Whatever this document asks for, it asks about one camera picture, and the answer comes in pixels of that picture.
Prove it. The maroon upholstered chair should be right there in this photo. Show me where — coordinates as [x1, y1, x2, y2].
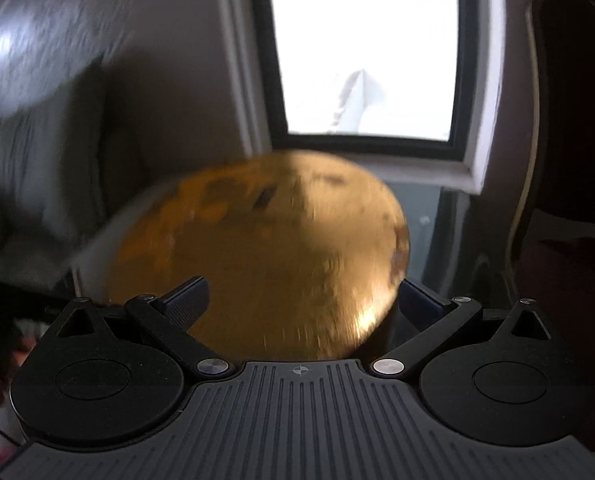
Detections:
[505, 0, 595, 296]

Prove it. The round gold box lid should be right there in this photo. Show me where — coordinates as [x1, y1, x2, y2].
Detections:
[106, 151, 410, 362]

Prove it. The grey pillow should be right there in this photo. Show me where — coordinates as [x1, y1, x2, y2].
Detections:
[0, 60, 148, 289]

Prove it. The dark window frame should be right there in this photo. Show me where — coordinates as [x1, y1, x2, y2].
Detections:
[251, 0, 483, 160]

